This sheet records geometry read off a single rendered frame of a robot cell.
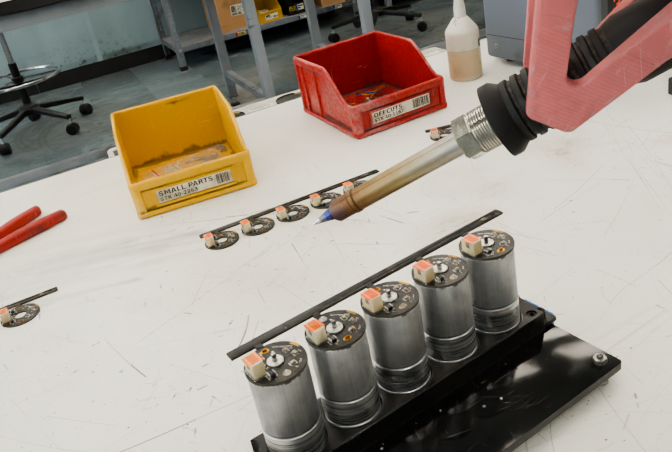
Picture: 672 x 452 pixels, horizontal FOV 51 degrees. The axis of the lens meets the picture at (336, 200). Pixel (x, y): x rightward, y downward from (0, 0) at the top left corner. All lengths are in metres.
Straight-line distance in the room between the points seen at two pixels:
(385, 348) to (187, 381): 0.13
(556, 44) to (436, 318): 0.15
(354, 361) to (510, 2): 0.53
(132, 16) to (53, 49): 0.52
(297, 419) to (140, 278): 0.24
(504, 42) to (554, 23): 0.57
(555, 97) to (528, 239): 0.25
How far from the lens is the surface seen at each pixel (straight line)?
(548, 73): 0.21
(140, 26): 4.75
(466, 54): 0.74
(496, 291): 0.33
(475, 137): 0.22
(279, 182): 0.58
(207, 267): 0.49
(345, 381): 0.29
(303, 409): 0.28
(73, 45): 4.72
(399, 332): 0.30
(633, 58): 0.21
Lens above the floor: 0.98
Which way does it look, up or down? 26 degrees down
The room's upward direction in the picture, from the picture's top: 12 degrees counter-clockwise
